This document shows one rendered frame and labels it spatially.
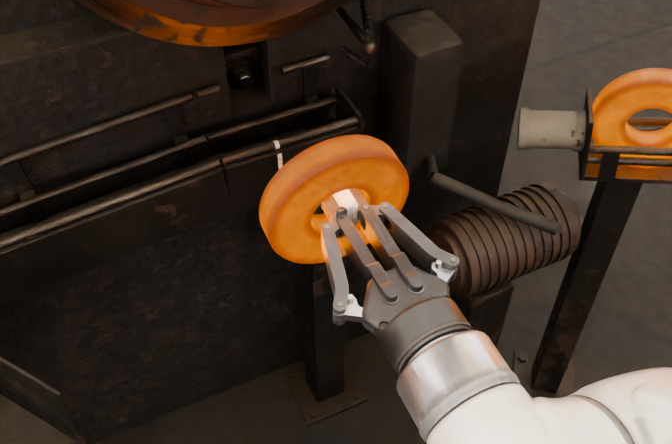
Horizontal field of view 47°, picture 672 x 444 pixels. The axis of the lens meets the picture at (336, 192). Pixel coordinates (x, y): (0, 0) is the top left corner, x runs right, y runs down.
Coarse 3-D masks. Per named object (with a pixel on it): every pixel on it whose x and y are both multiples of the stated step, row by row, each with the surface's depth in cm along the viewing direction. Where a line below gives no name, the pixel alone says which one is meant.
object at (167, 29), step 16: (80, 0) 76; (96, 0) 76; (112, 0) 77; (128, 0) 78; (336, 0) 89; (112, 16) 78; (128, 16) 79; (144, 16) 80; (160, 16) 81; (288, 16) 88; (304, 16) 89; (320, 16) 90; (144, 32) 81; (160, 32) 82; (176, 32) 83; (192, 32) 84; (208, 32) 85; (224, 32) 85; (240, 32) 86; (256, 32) 87; (272, 32) 88; (288, 32) 89
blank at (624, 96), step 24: (648, 72) 101; (600, 96) 105; (624, 96) 102; (648, 96) 101; (600, 120) 105; (624, 120) 104; (600, 144) 108; (624, 144) 107; (648, 144) 107; (648, 168) 110
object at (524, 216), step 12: (432, 156) 115; (432, 168) 113; (432, 180) 112; (444, 180) 112; (456, 180) 113; (456, 192) 113; (468, 192) 113; (480, 192) 113; (480, 204) 113; (492, 204) 113; (504, 204) 113; (516, 216) 113; (528, 216) 112; (540, 216) 112; (540, 228) 112; (552, 228) 112
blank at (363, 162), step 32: (320, 160) 72; (352, 160) 72; (384, 160) 74; (288, 192) 72; (320, 192) 73; (384, 192) 78; (288, 224) 75; (320, 224) 80; (288, 256) 79; (320, 256) 81
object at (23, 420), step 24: (0, 360) 78; (0, 384) 84; (24, 384) 79; (0, 408) 86; (24, 408) 86; (48, 408) 80; (0, 432) 85; (24, 432) 84; (48, 432) 84; (72, 432) 82
